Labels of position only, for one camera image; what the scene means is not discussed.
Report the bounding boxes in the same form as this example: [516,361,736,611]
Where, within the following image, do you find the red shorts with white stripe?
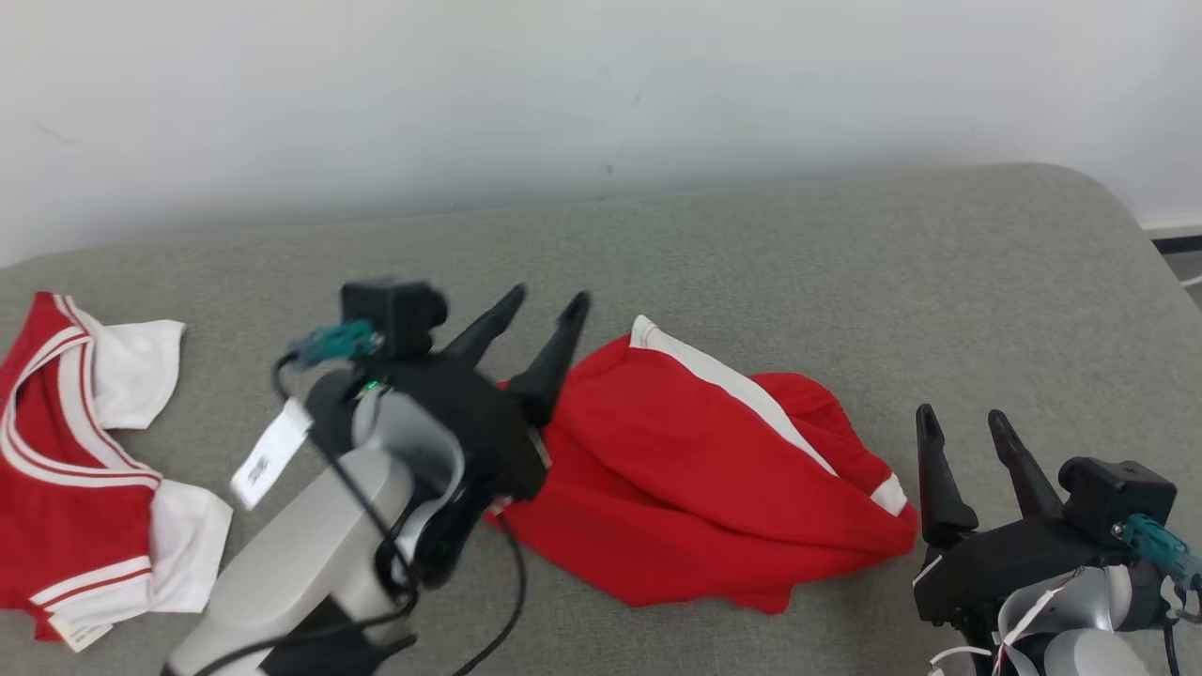
[485,315,918,616]

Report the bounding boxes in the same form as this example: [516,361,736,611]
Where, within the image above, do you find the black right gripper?
[913,404,1142,625]

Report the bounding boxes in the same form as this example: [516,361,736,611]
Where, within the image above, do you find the teal camera cable connector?
[1115,514,1202,588]
[286,319,381,369]

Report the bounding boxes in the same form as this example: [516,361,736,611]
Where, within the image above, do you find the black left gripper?
[376,284,593,583]

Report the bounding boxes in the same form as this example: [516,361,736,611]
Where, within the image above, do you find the white paper cable tag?
[230,397,314,511]

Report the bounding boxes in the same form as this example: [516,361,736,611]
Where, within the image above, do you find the teal right camera cable connector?
[1115,514,1202,588]

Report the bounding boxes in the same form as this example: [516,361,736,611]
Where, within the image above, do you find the red and white basketball jersey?
[0,291,233,652]

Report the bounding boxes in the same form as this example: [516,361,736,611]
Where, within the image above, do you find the teal left camera cable connector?
[286,319,381,369]

